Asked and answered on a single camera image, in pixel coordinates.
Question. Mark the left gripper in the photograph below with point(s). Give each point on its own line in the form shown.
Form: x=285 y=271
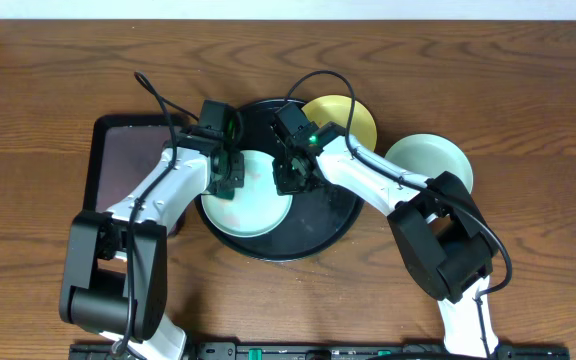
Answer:
x=239 y=174

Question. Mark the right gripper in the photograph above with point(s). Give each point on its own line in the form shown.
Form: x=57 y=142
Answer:
x=282 y=184

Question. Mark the light green plate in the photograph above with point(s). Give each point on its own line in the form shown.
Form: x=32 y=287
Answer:
x=431 y=155
x=256 y=208

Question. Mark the light green plate front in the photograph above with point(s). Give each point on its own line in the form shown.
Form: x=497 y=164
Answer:
x=431 y=155

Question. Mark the green sponge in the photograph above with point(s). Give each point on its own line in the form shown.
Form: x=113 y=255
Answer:
x=225 y=193

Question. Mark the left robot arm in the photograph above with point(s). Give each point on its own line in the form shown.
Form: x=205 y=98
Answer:
x=115 y=274

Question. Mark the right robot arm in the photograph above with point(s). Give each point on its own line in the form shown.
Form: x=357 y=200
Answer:
x=445 y=244

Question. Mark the round black tray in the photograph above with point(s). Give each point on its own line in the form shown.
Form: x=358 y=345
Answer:
x=315 y=220

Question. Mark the rectangular black tray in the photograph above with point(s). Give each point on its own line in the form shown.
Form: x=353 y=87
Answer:
x=125 y=148

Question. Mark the yellow plate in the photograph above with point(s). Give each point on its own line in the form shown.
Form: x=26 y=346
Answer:
x=336 y=109

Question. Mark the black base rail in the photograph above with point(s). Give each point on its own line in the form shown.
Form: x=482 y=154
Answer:
x=231 y=351

